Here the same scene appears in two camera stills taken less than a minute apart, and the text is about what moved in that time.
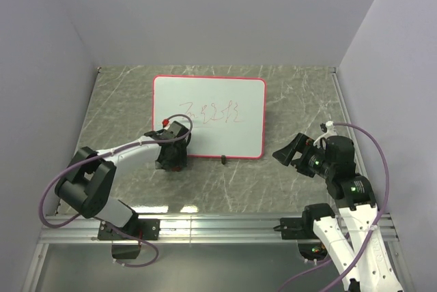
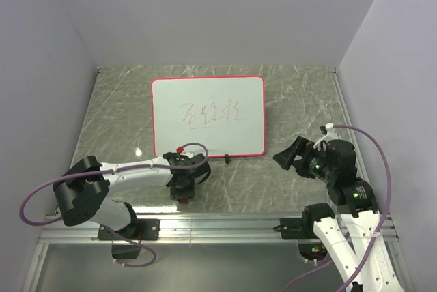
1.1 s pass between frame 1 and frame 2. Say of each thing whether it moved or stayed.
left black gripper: moved
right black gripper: stayed
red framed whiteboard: stayed
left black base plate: stayed
